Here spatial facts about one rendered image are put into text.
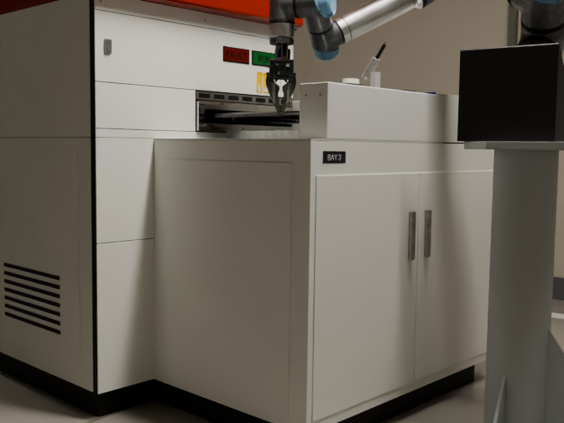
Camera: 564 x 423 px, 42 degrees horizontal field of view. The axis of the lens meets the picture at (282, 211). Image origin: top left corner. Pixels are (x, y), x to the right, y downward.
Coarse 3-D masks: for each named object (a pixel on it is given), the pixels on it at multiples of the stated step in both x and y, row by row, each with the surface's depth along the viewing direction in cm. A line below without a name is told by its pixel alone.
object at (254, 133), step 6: (228, 132) 235; (234, 132) 233; (240, 132) 231; (246, 132) 229; (252, 132) 227; (258, 132) 225; (264, 132) 223; (270, 132) 222; (276, 132) 220; (282, 132) 218; (288, 132) 217; (294, 132) 215
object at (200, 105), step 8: (200, 104) 228; (208, 104) 231; (216, 104) 233; (224, 104) 236; (232, 104) 238; (240, 104) 241; (248, 104) 244; (200, 112) 229; (200, 120) 229; (200, 128) 229; (208, 128) 232; (216, 128) 234; (224, 128) 236; (232, 128) 239; (240, 128) 242; (248, 128) 244; (256, 128) 247; (264, 128) 250; (272, 128) 253; (280, 128) 256; (288, 128) 259
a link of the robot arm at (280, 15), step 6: (270, 0) 210; (276, 0) 209; (282, 0) 208; (288, 0) 207; (270, 6) 210; (276, 6) 209; (282, 6) 208; (288, 6) 208; (270, 12) 210; (276, 12) 209; (282, 12) 208; (288, 12) 209; (270, 18) 211; (276, 18) 209; (282, 18) 209; (288, 18) 209; (294, 18) 211
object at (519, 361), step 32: (512, 160) 182; (544, 160) 181; (512, 192) 183; (544, 192) 181; (512, 224) 183; (544, 224) 182; (512, 256) 184; (544, 256) 183; (512, 288) 184; (544, 288) 184; (512, 320) 185; (544, 320) 185; (512, 352) 186; (544, 352) 186; (512, 384) 186; (544, 384) 187; (512, 416) 187; (544, 416) 189
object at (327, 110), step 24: (312, 96) 182; (336, 96) 181; (360, 96) 188; (384, 96) 196; (408, 96) 204; (432, 96) 213; (312, 120) 182; (336, 120) 181; (360, 120) 189; (384, 120) 197; (408, 120) 205; (432, 120) 214
